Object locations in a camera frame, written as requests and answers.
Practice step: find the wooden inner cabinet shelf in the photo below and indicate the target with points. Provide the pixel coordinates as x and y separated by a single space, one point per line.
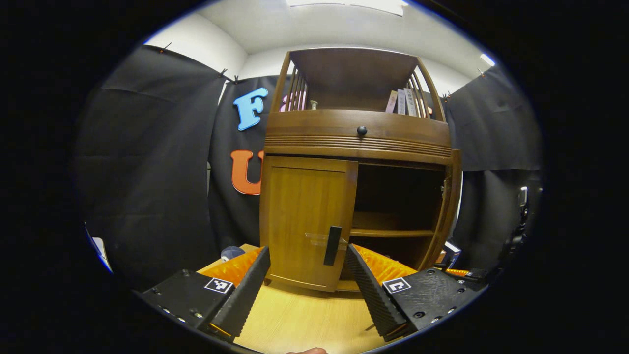
388 231

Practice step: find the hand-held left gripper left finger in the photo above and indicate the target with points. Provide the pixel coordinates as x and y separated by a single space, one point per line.
248 290

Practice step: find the wooden cabinet door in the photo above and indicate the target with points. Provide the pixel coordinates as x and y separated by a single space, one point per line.
304 216
449 206

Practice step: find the small ceiling light panel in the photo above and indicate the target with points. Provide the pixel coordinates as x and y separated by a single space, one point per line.
487 60

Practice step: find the grey upright book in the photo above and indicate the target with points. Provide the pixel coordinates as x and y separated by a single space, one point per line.
401 102

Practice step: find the wooden double-door shoe cabinet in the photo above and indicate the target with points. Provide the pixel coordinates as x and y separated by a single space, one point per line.
354 142

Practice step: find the white upright book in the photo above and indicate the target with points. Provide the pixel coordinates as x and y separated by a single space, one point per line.
410 102

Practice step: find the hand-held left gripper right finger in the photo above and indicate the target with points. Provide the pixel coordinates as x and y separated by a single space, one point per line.
368 290

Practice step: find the wooden cabinet drawer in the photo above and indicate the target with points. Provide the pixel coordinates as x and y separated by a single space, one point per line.
319 130

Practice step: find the dark blue cap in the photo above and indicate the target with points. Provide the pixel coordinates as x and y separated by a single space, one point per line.
232 252

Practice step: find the black round drawer knob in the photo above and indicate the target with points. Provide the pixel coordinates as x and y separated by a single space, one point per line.
361 131

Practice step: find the black backdrop cloth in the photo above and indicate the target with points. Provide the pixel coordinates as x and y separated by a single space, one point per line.
147 147

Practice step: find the metal door hinge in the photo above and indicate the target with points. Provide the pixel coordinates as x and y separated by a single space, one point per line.
445 187

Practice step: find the large ceiling light panel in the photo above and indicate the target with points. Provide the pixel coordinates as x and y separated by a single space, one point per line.
354 5

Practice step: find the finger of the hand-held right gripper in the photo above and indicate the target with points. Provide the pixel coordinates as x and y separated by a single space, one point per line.
474 274

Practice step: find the pale pink leaning book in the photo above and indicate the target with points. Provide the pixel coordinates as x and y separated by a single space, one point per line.
391 102

